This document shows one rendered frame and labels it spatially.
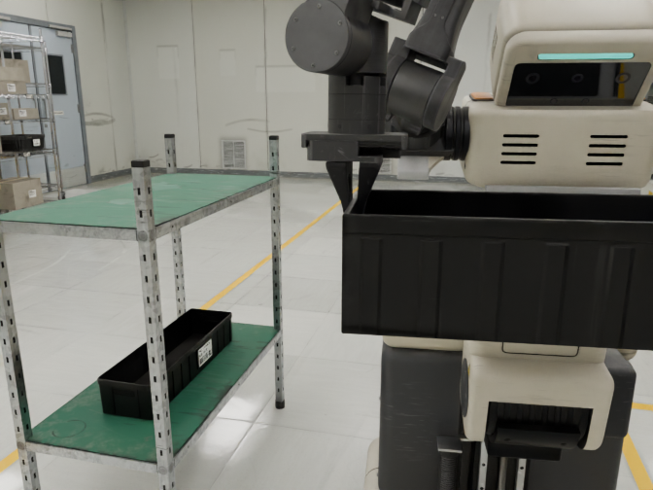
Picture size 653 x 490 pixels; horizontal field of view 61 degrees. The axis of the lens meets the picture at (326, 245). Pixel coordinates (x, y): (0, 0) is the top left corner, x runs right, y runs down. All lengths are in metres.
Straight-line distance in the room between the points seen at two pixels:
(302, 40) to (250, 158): 8.86
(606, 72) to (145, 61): 9.47
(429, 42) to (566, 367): 0.56
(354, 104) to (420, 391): 0.88
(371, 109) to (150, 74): 9.55
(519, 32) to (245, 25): 8.59
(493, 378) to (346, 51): 0.64
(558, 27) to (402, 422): 0.88
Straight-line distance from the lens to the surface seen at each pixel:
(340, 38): 0.47
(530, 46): 0.83
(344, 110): 0.54
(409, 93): 0.78
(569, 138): 0.91
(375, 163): 0.54
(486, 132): 0.89
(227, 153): 9.46
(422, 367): 1.28
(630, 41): 0.86
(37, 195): 6.24
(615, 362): 1.20
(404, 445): 1.38
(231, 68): 9.40
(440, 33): 0.80
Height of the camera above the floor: 1.23
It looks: 15 degrees down
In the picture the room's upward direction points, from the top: straight up
